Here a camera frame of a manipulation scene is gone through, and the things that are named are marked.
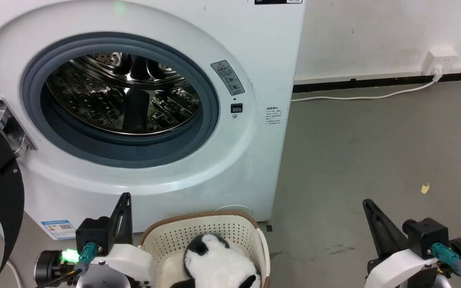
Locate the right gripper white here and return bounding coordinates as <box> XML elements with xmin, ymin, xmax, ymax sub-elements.
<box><xmin>362</xmin><ymin>198</ymin><xmax>440</xmax><ymax>288</ymax></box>

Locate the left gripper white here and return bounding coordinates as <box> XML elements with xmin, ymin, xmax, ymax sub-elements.
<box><xmin>90</xmin><ymin>192</ymin><xmax>157</xmax><ymax>288</ymax></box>

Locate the white front-load washing machine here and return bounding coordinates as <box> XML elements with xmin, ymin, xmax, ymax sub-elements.
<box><xmin>0</xmin><ymin>0</ymin><xmax>306</xmax><ymax>240</ymax></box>

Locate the blue energy label sticker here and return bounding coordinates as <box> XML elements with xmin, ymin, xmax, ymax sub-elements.
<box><xmin>41</xmin><ymin>219</ymin><xmax>76</xmax><ymax>240</ymax></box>

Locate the black and white panda plush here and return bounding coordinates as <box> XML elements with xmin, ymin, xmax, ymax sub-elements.
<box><xmin>169</xmin><ymin>233</ymin><xmax>262</xmax><ymax>288</ymax></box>

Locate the white basket with brown rim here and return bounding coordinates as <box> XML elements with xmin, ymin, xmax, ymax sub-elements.
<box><xmin>139</xmin><ymin>211</ymin><xmax>271</xmax><ymax>288</ymax></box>

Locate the metal door hinge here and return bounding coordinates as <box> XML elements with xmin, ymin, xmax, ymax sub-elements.
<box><xmin>0</xmin><ymin>97</ymin><xmax>38</xmax><ymax>158</ymax></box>

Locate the grey warning sticker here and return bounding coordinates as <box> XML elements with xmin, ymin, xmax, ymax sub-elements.
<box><xmin>210</xmin><ymin>60</ymin><xmax>245</xmax><ymax>96</ymax></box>

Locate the left teal-plug black cable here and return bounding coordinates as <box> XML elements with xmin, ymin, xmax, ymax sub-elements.
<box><xmin>35</xmin><ymin>242</ymin><xmax>98</xmax><ymax>288</ymax></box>

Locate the teal-plug black cable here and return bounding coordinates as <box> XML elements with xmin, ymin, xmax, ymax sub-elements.
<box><xmin>35</xmin><ymin>242</ymin><xmax>98</xmax><ymax>288</ymax></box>
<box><xmin>427</xmin><ymin>242</ymin><xmax>461</xmax><ymax>288</ymax></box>

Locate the right teal-plug black cable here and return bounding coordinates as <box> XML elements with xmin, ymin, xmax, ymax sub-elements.
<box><xmin>427</xmin><ymin>242</ymin><xmax>461</xmax><ymax>288</ymax></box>

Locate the thin white hose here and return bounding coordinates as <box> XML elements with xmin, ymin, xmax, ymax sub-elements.
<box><xmin>6</xmin><ymin>260</ymin><xmax>23</xmax><ymax>288</ymax></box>

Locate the white power cable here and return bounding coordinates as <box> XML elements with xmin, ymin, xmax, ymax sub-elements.
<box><xmin>291</xmin><ymin>67</ymin><xmax>444</xmax><ymax>102</ymax></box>

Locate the white wall power outlet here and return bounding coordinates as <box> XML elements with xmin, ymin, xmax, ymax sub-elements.
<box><xmin>421</xmin><ymin>47</ymin><xmax>459</xmax><ymax>76</ymax></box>

